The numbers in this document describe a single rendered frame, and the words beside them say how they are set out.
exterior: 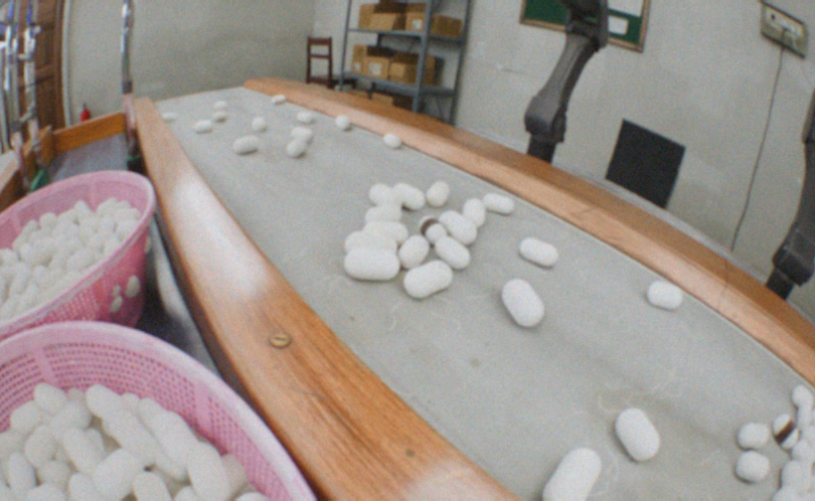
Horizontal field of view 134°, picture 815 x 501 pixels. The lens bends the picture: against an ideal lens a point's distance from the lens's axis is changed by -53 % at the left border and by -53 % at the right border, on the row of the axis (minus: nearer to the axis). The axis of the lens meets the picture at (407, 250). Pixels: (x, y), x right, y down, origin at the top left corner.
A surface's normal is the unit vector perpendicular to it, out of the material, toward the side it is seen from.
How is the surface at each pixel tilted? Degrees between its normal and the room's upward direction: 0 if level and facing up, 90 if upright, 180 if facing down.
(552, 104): 61
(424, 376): 0
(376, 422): 0
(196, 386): 72
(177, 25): 90
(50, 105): 90
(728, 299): 45
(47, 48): 90
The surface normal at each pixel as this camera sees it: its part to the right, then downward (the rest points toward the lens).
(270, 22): 0.65, 0.47
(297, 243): 0.12, -0.83
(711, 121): -0.75, 0.29
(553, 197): -0.43, -0.38
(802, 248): -0.59, -0.18
